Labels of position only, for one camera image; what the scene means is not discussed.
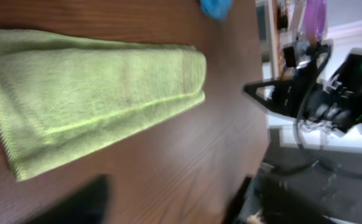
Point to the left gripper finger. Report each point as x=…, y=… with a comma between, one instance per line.
x=85, y=206

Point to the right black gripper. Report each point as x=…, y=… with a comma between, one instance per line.
x=339, y=101

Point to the blue crumpled cloth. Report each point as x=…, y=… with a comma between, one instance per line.
x=216, y=9

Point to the large green microfiber cloth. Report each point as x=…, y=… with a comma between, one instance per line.
x=62, y=97

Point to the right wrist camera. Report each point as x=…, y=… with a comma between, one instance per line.
x=295, y=54

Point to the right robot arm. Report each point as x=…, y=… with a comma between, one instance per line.
x=335, y=104

